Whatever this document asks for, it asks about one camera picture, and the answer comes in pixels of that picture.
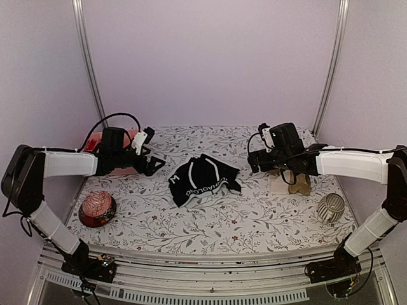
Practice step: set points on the black white-striped underwear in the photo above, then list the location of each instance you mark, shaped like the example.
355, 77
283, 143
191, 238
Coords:
201, 177

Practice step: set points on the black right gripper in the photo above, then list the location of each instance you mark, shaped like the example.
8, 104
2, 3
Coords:
253, 159

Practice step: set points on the aluminium corner post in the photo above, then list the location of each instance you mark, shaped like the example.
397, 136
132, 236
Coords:
341, 23
79, 17

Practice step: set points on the left aluminium corner post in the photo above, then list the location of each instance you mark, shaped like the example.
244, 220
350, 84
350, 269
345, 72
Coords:
79, 17

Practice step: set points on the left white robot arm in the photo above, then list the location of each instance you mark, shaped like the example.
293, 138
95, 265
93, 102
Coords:
24, 181

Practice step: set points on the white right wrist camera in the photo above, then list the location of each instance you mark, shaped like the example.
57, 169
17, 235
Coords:
266, 136

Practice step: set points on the aluminium front rail frame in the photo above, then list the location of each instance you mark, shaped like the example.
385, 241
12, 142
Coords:
157, 278

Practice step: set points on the pink divided organizer box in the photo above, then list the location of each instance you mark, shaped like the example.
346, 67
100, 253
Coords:
128, 136

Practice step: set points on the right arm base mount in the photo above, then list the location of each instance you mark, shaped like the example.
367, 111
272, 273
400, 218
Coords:
342, 264

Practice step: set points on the floral patterned table cloth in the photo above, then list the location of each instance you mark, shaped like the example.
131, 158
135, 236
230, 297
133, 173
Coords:
253, 221

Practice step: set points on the striped metal wire cup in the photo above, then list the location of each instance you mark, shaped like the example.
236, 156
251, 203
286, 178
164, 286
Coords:
330, 208

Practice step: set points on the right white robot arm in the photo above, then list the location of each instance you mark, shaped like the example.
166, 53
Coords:
374, 178

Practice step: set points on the right aluminium corner post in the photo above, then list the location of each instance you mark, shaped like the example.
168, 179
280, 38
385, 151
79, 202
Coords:
341, 23

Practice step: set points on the red patterned bowl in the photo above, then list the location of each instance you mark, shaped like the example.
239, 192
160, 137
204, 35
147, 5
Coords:
97, 209

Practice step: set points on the tan beige underwear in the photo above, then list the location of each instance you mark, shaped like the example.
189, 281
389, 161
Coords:
287, 182

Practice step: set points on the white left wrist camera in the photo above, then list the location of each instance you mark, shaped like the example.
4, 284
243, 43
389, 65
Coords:
142, 138

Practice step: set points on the red rolled cloth in box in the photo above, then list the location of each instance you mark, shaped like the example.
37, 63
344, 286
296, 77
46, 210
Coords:
90, 145

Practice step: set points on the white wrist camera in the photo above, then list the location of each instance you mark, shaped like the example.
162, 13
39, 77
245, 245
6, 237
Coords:
266, 136
142, 138

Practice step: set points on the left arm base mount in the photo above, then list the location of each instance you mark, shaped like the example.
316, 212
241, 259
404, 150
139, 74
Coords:
90, 268

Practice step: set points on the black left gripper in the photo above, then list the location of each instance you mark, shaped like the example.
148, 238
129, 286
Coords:
149, 170

